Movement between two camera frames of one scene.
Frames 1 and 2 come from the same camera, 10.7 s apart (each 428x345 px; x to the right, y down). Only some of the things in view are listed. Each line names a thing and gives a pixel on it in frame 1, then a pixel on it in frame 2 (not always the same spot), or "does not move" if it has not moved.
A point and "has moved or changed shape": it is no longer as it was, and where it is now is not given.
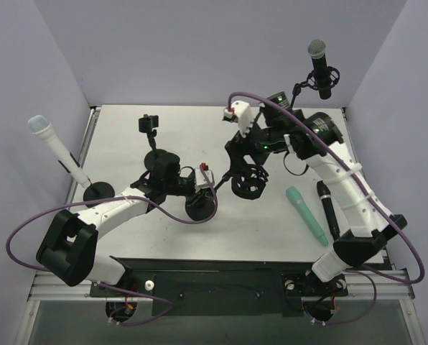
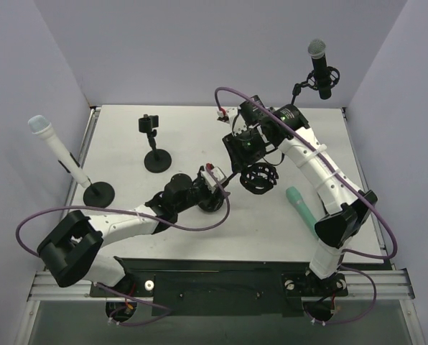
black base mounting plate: (221, 287) does not move
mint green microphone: (306, 214) does not move
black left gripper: (198, 194) does not move
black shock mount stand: (248, 182) has moved or changed shape
